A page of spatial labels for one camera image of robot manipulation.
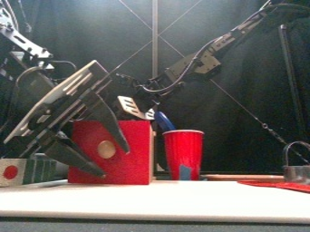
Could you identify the blue plastic piece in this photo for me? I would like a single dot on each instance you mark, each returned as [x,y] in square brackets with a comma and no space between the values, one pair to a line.
[164,121]

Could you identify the silver frame post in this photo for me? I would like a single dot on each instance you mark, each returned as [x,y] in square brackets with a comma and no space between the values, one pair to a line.
[153,30]

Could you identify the pink brown tray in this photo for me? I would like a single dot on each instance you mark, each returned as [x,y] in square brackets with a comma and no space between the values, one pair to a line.
[241,177]

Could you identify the white cutting board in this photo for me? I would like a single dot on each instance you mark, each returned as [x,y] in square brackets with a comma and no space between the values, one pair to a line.
[160,202]

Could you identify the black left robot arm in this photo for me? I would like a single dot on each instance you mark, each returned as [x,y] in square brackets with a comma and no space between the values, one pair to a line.
[24,42]

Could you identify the green seaweed sushi roll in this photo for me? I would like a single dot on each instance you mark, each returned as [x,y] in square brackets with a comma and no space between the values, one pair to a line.
[24,172]

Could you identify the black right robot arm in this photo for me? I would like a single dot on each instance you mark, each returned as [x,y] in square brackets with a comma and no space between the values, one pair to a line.
[201,63]

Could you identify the black frame post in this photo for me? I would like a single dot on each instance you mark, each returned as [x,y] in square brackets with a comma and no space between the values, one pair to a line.
[287,75]

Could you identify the red wooden box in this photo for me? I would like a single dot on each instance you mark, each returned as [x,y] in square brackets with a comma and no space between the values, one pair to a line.
[132,163]

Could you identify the red toy knife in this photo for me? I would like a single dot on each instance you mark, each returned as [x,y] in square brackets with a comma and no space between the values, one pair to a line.
[281,185]

